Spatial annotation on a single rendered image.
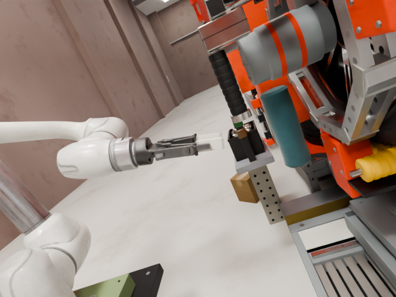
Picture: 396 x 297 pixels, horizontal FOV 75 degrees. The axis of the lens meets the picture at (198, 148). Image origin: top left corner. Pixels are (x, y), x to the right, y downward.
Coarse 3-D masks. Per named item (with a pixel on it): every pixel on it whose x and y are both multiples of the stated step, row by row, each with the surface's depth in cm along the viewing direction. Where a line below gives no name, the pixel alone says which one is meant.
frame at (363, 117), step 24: (336, 0) 41; (360, 48) 40; (384, 48) 41; (360, 72) 42; (384, 72) 41; (360, 96) 45; (384, 96) 46; (312, 120) 81; (336, 120) 74; (360, 120) 51
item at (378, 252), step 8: (344, 216) 100; (352, 216) 100; (352, 224) 93; (360, 224) 95; (352, 232) 98; (360, 232) 89; (368, 232) 90; (360, 240) 91; (368, 240) 87; (376, 240) 86; (368, 248) 85; (376, 248) 83; (384, 248) 82; (376, 256) 80; (384, 256) 79; (392, 256) 78; (384, 264) 75; (392, 264) 76; (384, 272) 79; (392, 272) 71; (392, 280) 74
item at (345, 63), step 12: (324, 0) 68; (336, 24) 69; (336, 48) 72; (372, 48) 55; (324, 60) 85; (336, 60) 78; (348, 60) 67; (324, 72) 84; (336, 72) 83; (348, 72) 70; (336, 84) 81; (348, 84) 73; (336, 96) 79; (348, 96) 75
